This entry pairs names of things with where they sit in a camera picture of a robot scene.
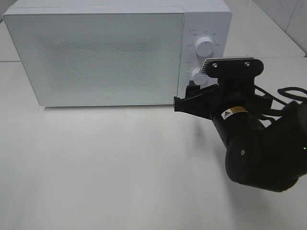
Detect white microwave door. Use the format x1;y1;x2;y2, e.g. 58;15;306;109
5;13;184;106

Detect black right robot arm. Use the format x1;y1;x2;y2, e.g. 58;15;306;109
174;79;307;192

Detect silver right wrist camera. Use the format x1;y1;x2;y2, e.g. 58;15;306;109
200;57;264;79

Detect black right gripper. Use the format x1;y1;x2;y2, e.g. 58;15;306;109
173;78;272;134

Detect white timer knob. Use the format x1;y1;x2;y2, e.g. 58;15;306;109
189;68;208;85

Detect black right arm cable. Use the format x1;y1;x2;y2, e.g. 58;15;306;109
254;85;307;127

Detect upper white power knob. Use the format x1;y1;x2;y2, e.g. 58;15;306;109
194;34;215;57

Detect white microwave oven body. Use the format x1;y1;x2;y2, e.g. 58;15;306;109
3;5;232;107

